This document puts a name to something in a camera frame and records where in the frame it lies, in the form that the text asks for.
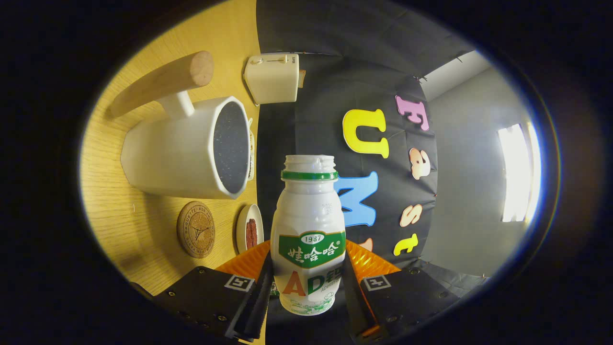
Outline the white cup wooden handle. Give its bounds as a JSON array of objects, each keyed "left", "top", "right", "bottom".
[{"left": 109, "top": 50, "right": 253, "bottom": 200}]

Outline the ceiling light panel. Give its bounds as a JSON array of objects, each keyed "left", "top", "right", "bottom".
[{"left": 497, "top": 122, "right": 542, "bottom": 223}]

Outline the black backdrop cloth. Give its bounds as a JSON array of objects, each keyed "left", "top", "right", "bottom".
[{"left": 256, "top": 0, "right": 494, "bottom": 345}]

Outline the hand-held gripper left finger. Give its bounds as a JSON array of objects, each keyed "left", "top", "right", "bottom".
[{"left": 152, "top": 240, "right": 274, "bottom": 343}]

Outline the white juice bottle green label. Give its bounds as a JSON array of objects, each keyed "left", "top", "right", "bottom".
[{"left": 270, "top": 154, "right": 347, "bottom": 317}]

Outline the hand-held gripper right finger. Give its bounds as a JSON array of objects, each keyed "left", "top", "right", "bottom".
[{"left": 342, "top": 239, "right": 463, "bottom": 343}]

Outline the cream toaster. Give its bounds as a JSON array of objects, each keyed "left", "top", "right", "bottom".
[{"left": 243, "top": 53, "right": 300, "bottom": 106}]

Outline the round cork coaster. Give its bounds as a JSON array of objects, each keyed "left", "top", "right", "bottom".
[{"left": 176, "top": 201, "right": 216, "bottom": 259}]

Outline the wooden table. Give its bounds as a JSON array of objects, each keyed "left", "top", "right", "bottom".
[{"left": 79, "top": 0, "right": 269, "bottom": 298}]

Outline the white round plate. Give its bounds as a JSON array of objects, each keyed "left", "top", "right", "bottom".
[{"left": 236, "top": 204, "right": 264, "bottom": 254}]

